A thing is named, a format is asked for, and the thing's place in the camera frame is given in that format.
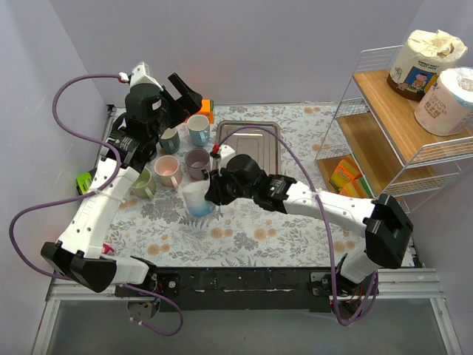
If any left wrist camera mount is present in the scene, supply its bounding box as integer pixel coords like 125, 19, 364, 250
118, 61, 163, 91

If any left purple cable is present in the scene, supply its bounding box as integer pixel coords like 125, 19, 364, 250
8, 72, 185, 337

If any orange box at back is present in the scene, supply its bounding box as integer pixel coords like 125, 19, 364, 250
197, 98, 214, 124

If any pink mug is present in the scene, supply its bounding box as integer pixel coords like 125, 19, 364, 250
154, 155, 183, 189

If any green mug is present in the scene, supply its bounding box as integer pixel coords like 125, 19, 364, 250
130, 168, 157, 200

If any purple mug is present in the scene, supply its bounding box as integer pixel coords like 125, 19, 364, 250
185, 148, 211, 180

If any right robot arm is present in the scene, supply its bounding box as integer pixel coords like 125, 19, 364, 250
205, 151, 413, 294

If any pink toilet paper roll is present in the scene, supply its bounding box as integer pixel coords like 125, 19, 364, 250
414, 67, 472, 136

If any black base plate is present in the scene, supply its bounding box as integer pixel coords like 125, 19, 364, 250
138, 267, 332, 313

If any light blue faceted mug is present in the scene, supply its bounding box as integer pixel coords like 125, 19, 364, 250
187, 115, 210, 146

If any steel tray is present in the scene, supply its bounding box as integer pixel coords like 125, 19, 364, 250
216, 121, 282, 174

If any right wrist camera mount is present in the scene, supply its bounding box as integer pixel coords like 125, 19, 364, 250
210, 144, 236, 169

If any green black box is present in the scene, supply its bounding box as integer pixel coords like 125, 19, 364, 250
76, 168, 97, 195

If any purple cable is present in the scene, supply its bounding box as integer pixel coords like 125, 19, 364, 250
8, 72, 185, 337
212, 125, 380, 327

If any aluminium frame rail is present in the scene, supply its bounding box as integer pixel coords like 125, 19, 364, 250
33, 268, 461, 354

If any dark grey mug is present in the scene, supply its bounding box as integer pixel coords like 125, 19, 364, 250
159, 128, 180, 155

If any orange pink sponge box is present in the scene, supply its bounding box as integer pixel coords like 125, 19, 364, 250
102, 243, 115, 256

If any blue white mug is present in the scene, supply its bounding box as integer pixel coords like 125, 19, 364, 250
182, 180, 214, 217

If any wire wooden shelf rack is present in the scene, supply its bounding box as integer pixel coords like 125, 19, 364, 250
316, 46, 472, 213

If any orange yellow box on shelf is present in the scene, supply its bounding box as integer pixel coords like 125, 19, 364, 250
339, 177, 372, 199

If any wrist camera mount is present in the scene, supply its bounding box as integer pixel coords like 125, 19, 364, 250
210, 144, 236, 169
118, 61, 163, 91

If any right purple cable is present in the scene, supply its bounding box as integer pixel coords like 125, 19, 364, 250
212, 125, 380, 327

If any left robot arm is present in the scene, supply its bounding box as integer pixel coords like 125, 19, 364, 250
41, 69, 203, 296

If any cartoon toilet paper roll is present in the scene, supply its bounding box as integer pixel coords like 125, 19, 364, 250
387, 30, 468, 101

